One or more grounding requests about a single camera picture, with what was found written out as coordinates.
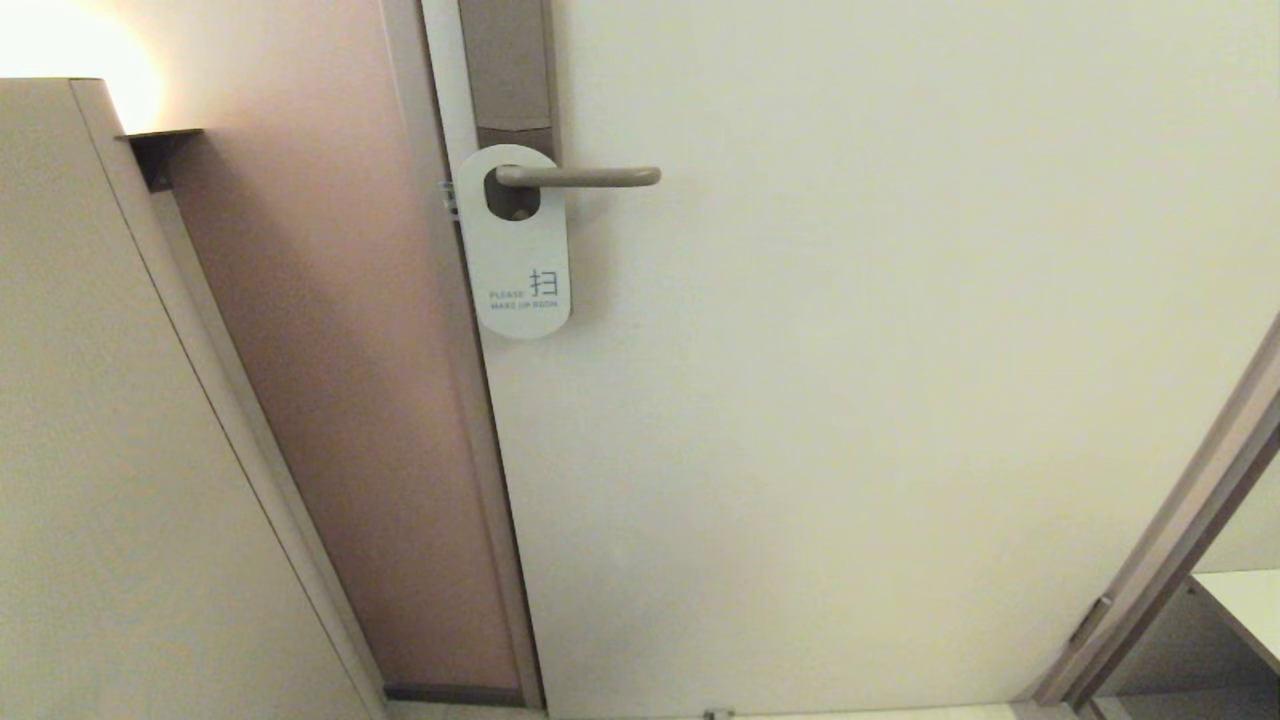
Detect blue do-not-disturb door hanger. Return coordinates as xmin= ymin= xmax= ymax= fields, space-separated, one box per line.
xmin=455 ymin=144 xmax=572 ymax=340

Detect beige cabinet panel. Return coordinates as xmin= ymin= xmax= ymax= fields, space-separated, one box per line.
xmin=0 ymin=78 xmax=391 ymax=720

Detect brown door lock plate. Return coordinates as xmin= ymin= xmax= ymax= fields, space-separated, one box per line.
xmin=459 ymin=0 xmax=559 ymax=222

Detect pale wardrobe shelf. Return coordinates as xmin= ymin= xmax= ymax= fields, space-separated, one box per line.
xmin=1190 ymin=570 xmax=1280 ymax=676

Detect beige metal door handle lever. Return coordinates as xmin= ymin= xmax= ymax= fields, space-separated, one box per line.
xmin=496 ymin=165 xmax=662 ymax=189

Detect dark wall lamp bracket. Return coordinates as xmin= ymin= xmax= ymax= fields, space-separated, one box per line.
xmin=117 ymin=128 xmax=204 ymax=193

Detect cream door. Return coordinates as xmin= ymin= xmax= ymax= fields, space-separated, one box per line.
xmin=422 ymin=0 xmax=1280 ymax=716

